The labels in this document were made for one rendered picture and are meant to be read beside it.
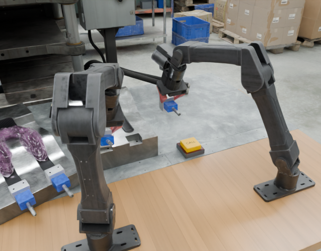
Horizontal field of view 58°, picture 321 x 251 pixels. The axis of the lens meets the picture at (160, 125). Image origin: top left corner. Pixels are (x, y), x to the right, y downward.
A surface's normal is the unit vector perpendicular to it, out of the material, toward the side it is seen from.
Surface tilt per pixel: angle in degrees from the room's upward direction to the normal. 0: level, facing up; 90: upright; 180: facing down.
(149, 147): 90
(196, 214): 0
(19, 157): 28
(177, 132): 0
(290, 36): 89
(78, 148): 92
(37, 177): 0
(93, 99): 50
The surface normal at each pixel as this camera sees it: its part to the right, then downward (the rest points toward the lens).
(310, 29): -0.92, 0.22
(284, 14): 0.35, 0.61
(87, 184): -0.04, 0.56
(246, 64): -0.61, 0.43
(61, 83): -0.04, -0.14
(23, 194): -0.01, -0.85
